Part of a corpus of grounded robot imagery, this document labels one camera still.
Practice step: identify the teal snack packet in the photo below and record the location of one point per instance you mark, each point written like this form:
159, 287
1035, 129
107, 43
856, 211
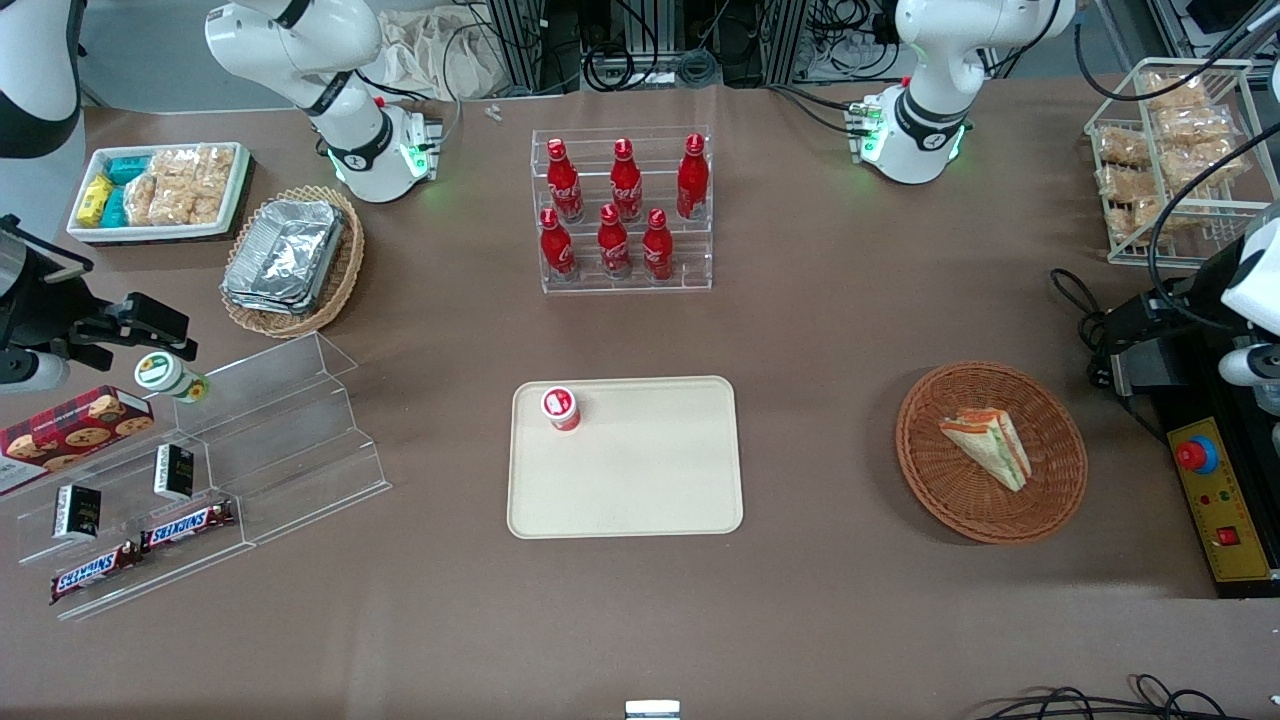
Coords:
115, 207
128, 168

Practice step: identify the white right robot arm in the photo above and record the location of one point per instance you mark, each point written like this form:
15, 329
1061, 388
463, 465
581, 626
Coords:
300, 50

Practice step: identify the white rectangular snack tray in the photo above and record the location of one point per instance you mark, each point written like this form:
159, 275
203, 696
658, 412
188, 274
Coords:
100, 233

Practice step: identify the red cola bottle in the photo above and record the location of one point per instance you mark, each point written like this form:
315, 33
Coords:
657, 248
692, 180
565, 185
557, 248
626, 185
614, 245

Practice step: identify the triangle sandwich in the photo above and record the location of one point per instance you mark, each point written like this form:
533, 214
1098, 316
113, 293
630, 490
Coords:
990, 445

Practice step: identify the stack of foil trays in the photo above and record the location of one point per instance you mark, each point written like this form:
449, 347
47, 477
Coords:
285, 255

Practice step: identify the yellow control panel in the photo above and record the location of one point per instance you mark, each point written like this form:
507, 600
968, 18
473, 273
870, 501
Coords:
1225, 500

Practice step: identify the green white lidded cup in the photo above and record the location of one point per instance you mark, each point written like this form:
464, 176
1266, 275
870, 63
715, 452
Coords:
160, 372

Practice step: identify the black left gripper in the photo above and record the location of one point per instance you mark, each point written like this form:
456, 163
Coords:
1188, 312

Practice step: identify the red emergency stop button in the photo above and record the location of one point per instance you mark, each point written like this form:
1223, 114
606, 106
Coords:
1196, 455

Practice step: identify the snickers chocolate bar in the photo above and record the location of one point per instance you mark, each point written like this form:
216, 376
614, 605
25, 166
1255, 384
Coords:
95, 572
188, 525

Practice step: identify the clear rice cracker packet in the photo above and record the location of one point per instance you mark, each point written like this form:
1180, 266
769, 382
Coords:
1195, 125
1135, 218
215, 163
175, 163
1125, 185
1190, 168
142, 200
1175, 92
1122, 147
190, 203

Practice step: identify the grey black adapter box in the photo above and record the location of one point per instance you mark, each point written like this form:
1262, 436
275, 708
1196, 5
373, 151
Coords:
1150, 365

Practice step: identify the aluminium frame rack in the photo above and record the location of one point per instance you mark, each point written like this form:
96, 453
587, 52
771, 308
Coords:
530, 40

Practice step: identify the round brown wicker basket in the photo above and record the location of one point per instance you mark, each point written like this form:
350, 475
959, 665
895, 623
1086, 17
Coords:
940, 490

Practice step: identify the yellow snack packet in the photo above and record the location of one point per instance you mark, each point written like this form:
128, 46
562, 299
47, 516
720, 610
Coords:
95, 200

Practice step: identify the clear acrylic bottle rack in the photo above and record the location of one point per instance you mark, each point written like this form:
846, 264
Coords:
690, 255

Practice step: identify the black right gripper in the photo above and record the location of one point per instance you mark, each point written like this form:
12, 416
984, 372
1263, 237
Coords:
38, 305

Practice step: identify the black appliance housing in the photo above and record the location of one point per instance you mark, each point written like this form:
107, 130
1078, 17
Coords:
1200, 400

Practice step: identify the clear acrylic stepped shelf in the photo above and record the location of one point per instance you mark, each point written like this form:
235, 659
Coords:
130, 470
300, 440

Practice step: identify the oval tan wicker basket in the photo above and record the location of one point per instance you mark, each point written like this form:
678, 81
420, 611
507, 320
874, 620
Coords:
345, 265

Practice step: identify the small black box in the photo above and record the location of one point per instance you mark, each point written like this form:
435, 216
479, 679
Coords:
77, 512
174, 472

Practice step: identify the beige plastic tray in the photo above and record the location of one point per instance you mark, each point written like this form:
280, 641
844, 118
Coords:
640, 470

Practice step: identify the red plaid cookie box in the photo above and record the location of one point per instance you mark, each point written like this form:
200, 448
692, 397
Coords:
70, 430

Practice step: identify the red white lidded cup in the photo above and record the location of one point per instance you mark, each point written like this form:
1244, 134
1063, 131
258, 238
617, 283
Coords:
561, 408

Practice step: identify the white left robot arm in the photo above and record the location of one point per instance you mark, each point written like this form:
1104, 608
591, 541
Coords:
930, 60

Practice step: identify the beige cloth bag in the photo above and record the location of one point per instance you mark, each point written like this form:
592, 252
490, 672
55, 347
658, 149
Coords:
440, 50

